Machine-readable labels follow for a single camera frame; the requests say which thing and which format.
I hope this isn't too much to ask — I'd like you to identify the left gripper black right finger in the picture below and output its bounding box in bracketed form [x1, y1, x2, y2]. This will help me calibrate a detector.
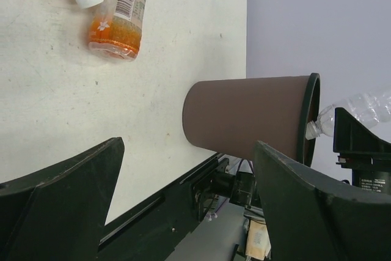
[253, 141, 390, 260]

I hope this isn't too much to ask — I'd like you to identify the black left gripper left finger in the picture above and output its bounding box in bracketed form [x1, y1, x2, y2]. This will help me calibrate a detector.
[1, 138, 125, 260]

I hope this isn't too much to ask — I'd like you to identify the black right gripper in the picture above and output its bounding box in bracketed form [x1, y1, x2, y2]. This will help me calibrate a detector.
[333, 108, 390, 195]

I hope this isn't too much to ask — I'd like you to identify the clear plastic bottle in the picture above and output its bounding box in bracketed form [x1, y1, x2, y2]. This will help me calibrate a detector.
[304, 89, 391, 141]

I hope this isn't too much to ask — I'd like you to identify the brown round bin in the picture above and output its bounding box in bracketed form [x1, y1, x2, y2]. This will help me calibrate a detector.
[182, 73, 321, 166]

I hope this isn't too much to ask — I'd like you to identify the clear orange drink bottle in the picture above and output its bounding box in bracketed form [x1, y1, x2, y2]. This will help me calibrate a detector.
[88, 0, 146, 61]

